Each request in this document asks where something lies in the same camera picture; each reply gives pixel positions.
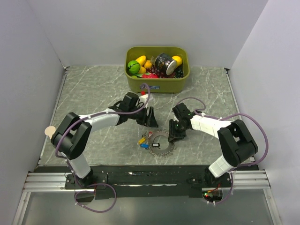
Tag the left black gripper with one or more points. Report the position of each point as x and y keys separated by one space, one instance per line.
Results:
x=149 y=121

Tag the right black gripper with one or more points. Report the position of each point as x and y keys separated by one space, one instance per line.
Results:
x=174 y=134

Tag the large metal keyring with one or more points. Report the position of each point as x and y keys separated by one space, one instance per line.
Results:
x=166 y=148

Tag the black tag key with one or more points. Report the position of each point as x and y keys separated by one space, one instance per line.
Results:
x=156 y=145

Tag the blue tag key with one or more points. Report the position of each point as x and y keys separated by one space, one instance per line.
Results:
x=145 y=146

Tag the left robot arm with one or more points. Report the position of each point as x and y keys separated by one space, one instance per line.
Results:
x=71 y=137

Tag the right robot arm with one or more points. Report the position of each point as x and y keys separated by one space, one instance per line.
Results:
x=236 y=141

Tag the yellow tag key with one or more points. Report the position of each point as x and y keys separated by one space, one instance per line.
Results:
x=142 y=140

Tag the olive green plastic bin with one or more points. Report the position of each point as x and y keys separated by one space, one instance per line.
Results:
x=157 y=85

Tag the red toy dragonfruit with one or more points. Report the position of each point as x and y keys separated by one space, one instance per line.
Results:
x=149 y=75

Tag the small yellow toy lemon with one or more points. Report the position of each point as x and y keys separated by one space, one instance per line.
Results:
x=142 y=70

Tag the green toy watermelon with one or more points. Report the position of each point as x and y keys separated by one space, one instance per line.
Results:
x=133 y=67

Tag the orange toy fruit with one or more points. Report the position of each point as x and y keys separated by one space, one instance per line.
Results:
x=148 y=64

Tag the dark toy grapes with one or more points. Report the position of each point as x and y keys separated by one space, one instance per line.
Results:
x=179 y=72

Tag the black printed can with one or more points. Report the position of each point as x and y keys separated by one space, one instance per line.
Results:
x=166 y=64

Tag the yellow toy mango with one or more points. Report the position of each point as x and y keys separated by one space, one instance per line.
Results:
x=141 y=60

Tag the yellow toy lemon right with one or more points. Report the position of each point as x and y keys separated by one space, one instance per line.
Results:
x=178 y=60

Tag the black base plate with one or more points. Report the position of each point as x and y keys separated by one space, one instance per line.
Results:
x=109 y=181

